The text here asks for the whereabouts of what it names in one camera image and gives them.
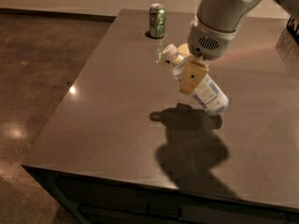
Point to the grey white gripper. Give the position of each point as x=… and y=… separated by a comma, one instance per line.
x=207, y=42

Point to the clear blue-label plastic bottle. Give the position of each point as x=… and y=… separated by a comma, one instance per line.
x=207, y=94

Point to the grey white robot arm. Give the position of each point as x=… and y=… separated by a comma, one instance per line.
x=237, y=10

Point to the yellow sponge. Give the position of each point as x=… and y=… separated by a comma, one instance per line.
x=183, y=48

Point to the green soda can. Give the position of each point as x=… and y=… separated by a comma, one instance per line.
x=156, y=20

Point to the dark counter cabinet base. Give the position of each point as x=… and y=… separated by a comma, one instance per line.
x=93, y=200

